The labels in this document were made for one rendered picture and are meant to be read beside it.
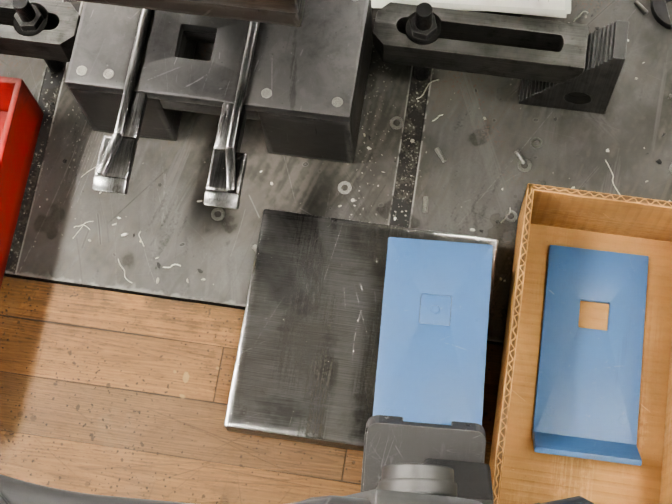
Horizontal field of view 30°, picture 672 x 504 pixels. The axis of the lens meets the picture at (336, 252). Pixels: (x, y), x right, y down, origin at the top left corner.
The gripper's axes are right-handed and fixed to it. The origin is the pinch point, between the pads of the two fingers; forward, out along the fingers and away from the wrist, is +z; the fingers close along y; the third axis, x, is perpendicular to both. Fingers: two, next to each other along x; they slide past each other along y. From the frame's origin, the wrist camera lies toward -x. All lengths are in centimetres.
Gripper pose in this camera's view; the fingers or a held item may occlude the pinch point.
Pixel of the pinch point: (422, 454)
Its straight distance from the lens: 79.3
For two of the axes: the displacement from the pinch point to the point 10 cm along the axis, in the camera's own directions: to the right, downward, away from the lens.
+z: 0.8, -2.0, 9.8
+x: -9.9, -0.8, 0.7
